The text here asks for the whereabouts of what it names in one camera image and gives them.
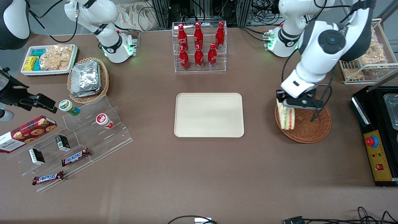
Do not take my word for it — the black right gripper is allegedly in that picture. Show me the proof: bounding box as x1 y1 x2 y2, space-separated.
0 68 58 113

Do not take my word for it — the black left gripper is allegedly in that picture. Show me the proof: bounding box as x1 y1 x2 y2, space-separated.
276 90 318 109

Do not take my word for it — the triangle sandwich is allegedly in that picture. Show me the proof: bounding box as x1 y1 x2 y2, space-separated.
276 99 295 130

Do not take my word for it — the white rectangular snack tray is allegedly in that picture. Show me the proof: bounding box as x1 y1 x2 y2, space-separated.
21 44 78 77

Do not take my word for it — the round brown wicker basket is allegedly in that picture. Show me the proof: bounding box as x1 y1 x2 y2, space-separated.
275 100 332 143

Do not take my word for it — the light wicker basket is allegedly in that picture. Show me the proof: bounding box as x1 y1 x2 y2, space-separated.
67 57 109 104

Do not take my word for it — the cream plastic tray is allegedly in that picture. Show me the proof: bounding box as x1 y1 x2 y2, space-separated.
174 93 245 138

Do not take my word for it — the green yogurt cup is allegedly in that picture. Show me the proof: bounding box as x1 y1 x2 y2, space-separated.
59 100 81 116

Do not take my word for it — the red tartan cookie box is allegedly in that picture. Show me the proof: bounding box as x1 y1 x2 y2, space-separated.
0 115 58 153

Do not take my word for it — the yellow snack pack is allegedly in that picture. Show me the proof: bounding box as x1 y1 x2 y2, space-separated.
24 56 39 72

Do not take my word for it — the clear cracker snack bag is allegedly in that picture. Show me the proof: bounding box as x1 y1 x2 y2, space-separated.
47 44 74 61
342 68 365 80
361 30 388 68
40 54 65 71

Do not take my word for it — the silver foil pack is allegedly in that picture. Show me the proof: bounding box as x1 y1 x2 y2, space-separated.
72 61 100 91
71 84 102 98

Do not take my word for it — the small black carton box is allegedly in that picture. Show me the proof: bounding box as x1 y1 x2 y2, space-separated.
55 134 71 152
29 148 46 166

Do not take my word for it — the red strawberry yogurt cup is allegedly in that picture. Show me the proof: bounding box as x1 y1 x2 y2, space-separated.
96 114 114 129

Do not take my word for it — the Snickers chocolate bar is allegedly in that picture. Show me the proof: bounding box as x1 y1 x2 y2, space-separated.
61 148 90 167
32 170 64 186

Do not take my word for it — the clear acrylic stepped display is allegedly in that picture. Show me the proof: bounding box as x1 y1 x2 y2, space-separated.
6 95 134 193

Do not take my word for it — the clear acrylic bottle rack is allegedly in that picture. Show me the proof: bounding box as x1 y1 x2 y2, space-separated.
172 21 227 73

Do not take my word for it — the red cola bottle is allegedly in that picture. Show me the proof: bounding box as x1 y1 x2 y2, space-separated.
179 46 190 70
178 24 189 52
194 22 204 50
208 43 218 68
195 44 205 69
215 22 225 49

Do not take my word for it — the black sealing machine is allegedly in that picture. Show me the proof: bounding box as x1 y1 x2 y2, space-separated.
350 86 398 187

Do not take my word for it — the clear plastic container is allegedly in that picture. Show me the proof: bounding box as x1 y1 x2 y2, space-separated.
383 93 398 130

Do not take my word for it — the yellow control panel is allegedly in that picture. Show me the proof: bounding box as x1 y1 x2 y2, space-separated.
363 130 393 181

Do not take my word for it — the beige cloth bag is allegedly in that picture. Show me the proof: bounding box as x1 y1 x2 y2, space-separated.
118 2 156 31

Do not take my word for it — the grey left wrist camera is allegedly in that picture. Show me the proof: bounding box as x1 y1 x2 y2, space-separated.
297 98 325 109

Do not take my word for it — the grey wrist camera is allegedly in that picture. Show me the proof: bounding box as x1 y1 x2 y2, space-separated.
297 98 325 109
0 109 15 122

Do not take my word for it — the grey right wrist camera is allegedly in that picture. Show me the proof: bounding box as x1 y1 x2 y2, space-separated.
0 109 15 122

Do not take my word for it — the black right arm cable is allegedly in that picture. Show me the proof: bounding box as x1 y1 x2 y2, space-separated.
29 0 79 43

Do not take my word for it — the white wire rack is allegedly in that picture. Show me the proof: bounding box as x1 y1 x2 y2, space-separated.
339 18 398 85

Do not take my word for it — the aluminium frame rack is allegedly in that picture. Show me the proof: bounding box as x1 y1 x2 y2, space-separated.
152 0 253 28

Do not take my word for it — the black cable bundle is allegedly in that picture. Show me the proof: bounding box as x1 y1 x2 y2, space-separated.
282 207 398 224

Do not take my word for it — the black floor cable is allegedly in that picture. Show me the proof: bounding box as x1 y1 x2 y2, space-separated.
167 215 218 224

